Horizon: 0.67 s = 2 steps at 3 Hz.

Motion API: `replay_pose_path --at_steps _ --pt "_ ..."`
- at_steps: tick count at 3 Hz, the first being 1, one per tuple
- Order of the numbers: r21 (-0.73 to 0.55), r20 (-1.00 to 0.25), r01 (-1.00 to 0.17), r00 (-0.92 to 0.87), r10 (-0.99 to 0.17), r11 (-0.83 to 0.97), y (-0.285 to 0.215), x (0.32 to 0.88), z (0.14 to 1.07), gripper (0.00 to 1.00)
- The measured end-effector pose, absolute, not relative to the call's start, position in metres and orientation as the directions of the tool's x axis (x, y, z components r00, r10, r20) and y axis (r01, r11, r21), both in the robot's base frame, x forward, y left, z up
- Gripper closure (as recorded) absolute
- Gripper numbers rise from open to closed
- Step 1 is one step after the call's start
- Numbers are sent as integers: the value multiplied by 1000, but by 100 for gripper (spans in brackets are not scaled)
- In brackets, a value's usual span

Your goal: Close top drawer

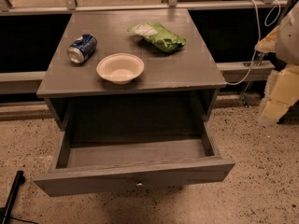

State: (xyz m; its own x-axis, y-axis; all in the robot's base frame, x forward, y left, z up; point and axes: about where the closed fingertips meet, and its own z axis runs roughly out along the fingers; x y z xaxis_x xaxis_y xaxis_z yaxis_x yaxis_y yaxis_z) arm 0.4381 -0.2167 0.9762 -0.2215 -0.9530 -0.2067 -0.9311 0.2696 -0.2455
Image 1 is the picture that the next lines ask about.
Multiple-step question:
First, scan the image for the grey top drawer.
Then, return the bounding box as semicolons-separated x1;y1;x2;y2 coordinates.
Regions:
34;126;235;196

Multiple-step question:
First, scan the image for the black stand leg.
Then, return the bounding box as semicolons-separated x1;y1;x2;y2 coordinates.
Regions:
0;171;25;224

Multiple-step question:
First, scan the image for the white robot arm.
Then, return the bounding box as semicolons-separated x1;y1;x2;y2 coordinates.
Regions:
255;2;299;125

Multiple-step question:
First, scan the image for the metal window railing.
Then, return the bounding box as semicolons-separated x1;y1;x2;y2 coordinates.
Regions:
0;0;299;17

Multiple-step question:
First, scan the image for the white paper bowl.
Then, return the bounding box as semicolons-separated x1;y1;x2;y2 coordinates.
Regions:
96;53;144;84

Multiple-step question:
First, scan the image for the green chip bag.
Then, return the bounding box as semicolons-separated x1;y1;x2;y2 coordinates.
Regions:
128;22;186;53

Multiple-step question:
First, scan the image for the grey wooden nightstand cabinet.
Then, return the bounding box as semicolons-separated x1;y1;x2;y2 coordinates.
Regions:
37;8;225;123

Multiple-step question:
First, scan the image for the blue soda can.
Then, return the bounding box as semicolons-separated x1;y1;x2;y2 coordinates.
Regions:
67;34;97;64

